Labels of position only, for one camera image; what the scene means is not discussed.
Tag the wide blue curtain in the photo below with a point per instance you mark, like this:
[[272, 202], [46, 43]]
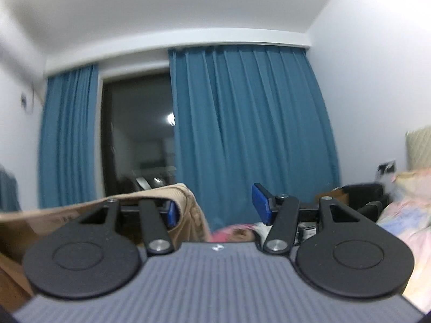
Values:
[[249, 131]]

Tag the dark glass window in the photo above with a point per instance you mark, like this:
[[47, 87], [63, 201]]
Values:
[[138, 131]]

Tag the pink cloth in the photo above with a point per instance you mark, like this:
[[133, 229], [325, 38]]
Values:
[[232, 232]]

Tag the black chair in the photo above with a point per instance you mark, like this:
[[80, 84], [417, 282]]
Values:
[[363, 197]]

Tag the grey-blue cloth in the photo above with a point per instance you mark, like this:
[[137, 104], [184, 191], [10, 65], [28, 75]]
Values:
[[8, 188]]

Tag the pastel printed bedding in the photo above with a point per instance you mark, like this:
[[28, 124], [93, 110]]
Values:
[[409, 208]]

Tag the beige garment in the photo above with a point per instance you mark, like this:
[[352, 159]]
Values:
[[37, 222]]

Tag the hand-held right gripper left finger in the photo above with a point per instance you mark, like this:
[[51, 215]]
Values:
[[171, 214]]

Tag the wooden furniture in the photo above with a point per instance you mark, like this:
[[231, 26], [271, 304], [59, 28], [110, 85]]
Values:
[[11, 282]]

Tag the narrow blue curtain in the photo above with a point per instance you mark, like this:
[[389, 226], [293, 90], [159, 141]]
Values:
[[67, 138]]

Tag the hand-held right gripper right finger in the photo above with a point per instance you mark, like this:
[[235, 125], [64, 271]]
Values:
[[261, 205]]

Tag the beige quilted headboard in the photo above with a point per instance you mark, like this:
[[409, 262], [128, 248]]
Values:
[[419, 148]]

